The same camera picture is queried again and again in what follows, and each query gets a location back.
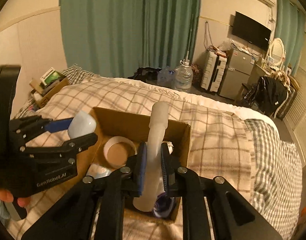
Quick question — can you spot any black wall television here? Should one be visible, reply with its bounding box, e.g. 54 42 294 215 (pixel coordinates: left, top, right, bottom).
231 11 271 51

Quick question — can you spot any bedside cardboard box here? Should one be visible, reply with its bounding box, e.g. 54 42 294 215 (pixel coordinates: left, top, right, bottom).
31 77 69 108

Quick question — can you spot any white oval mirror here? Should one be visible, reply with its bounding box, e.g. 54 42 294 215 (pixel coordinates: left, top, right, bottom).
266 38 286 68

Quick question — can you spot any green checked bed sheet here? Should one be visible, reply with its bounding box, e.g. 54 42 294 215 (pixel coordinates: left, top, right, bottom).
245 119 303 239

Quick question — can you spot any brown cardboard box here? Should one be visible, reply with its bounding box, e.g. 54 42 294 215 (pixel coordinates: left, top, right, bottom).
60 106 191 224

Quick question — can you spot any small water bottle pack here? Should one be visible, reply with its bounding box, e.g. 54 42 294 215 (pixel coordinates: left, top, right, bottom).
157 66 174 88

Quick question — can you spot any large clear water jug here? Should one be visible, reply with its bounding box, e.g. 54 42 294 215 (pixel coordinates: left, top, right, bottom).
172 59 194 93

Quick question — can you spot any green curtain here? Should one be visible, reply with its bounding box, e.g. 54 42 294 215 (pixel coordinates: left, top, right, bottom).
59 0 201 77
275 0 305 76

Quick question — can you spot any dark blue round object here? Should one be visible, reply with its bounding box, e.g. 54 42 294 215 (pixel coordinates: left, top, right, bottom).
152 192 175 219

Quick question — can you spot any black jacket on chair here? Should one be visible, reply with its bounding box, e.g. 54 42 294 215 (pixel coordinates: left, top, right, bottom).
239 76 297 120

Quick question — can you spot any white long tube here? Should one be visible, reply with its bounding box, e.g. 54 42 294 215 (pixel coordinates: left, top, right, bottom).
133 101 169 212

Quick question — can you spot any green white carton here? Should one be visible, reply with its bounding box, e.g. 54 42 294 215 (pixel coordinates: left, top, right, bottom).
40 67 64 87

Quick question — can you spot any white suitcase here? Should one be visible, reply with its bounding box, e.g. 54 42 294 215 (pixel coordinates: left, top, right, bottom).
201 50 227 93

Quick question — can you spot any white tape roll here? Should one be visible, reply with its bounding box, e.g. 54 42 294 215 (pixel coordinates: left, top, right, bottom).
103 136 137 169

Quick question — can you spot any plaid beige blanket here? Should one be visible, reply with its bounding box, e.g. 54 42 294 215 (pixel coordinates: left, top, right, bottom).
7 77 268 239

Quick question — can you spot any green curtain at right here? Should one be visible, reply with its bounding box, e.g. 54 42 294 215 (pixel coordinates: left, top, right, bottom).
275 0 305 76

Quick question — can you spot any white round bottle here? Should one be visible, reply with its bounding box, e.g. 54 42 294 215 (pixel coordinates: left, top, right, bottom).
68 111 97 139

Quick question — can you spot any person's left hand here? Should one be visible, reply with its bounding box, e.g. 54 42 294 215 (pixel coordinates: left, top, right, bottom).
0 189 31 207

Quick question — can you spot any grey mini fridge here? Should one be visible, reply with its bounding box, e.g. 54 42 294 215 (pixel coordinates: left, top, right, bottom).
219 49 254 100

